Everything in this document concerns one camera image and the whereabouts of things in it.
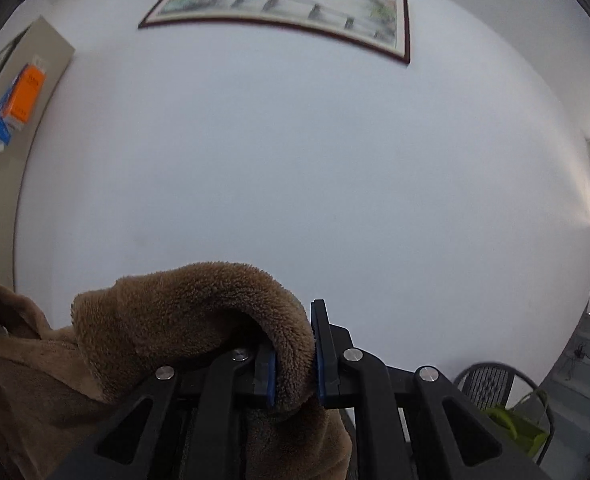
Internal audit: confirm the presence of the brown fleece garment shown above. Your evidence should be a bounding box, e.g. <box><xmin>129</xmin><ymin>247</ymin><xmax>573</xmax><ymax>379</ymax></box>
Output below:
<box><xmin>0</xmin><ymin>262</ymin><xmax>352</xmax><ymax>479</ymax></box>

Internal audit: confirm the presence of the black mesh chair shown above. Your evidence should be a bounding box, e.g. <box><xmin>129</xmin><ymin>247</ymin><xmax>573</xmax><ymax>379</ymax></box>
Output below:
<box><xmin>454</xmin><ymin>362</ymin><xmax>556</xmax><ymax>465</ymax></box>

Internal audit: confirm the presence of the green bag on chair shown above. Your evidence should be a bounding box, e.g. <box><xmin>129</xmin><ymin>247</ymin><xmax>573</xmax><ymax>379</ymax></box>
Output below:
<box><xmin>482</xmin><ymin>389</ymin><xmax>553</xmax><ymax>458</ymax></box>

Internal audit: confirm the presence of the blue white box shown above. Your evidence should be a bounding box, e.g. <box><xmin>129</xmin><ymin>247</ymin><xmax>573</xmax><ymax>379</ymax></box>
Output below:
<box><xmin>0</xmin><ymin>76</ymin><xmax>26</xmax><ymax>153</ymax></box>

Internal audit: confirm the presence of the orange box on shelf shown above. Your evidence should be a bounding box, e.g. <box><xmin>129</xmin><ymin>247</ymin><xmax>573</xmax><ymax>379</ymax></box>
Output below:
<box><xmin>2</xmin><ymin>64</ymin><xmax>45</xmax><ymax>129</ymax></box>

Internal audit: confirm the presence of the framed landscape painting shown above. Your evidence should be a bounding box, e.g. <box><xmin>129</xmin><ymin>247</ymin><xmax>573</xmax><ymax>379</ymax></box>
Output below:
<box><xmin>138</xmin><ymin>0</ymin><xmax>411</xmax><ymax>65</ymax></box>

